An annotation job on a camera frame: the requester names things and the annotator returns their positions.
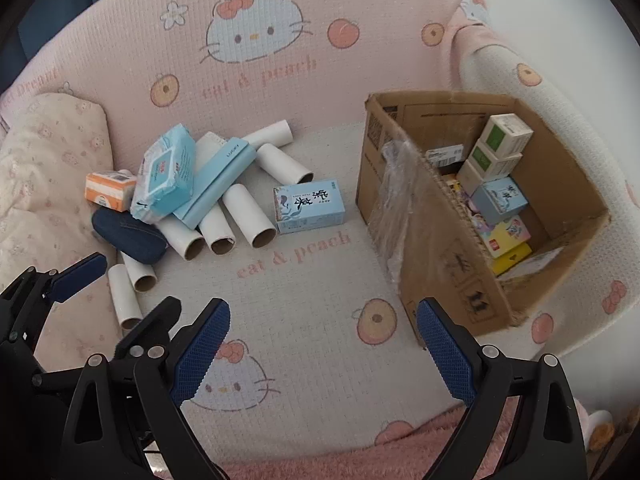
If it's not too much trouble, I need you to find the long light blue box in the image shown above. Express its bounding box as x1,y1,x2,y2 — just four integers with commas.
172,139,257,228

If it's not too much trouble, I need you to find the blue baby wipes pack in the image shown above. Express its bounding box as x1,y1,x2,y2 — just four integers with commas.
130,124,197,225

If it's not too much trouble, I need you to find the cream floral pillow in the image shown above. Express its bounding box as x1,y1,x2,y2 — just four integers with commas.
0,92,126,376

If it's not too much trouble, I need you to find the pink fuzzy blanket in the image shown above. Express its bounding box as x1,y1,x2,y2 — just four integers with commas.
220,400,506,480

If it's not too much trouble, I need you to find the dark blue cloth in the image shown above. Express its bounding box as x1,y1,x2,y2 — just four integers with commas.
0,0,166,91

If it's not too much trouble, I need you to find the pink cat printed blanket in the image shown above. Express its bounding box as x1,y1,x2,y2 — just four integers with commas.
0,0,640,461

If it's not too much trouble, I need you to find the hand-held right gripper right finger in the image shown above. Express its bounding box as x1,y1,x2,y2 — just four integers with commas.
416,298,589,480

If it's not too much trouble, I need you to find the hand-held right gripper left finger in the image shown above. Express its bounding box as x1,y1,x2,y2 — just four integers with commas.
59,298,232,480

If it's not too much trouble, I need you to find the orange and white tissue pack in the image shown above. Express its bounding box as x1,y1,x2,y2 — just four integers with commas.
85,170,138,212

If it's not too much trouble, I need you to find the denim glasses case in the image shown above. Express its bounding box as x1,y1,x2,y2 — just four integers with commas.
91,207,168,265

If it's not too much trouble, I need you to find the light blue tea box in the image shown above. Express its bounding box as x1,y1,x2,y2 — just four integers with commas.
470,176,530,226

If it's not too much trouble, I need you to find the light blue tissue box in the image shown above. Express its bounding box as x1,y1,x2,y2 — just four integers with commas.
273,179,347,235

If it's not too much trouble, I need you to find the brown cardboard box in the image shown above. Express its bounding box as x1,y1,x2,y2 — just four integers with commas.
355,91,612,348

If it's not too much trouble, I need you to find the white box with green label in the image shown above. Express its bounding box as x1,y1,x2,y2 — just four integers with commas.
456,141,524,195
479,114,535,155

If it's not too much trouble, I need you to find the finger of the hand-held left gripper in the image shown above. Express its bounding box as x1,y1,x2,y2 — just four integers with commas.
0,253,108,346
114,296,182,361

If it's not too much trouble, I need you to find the yellow box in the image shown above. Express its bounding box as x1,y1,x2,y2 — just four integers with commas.
490,242,533,276

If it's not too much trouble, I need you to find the pile of white cardboard tubes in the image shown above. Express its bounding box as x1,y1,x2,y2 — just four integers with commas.
107,120,315,330

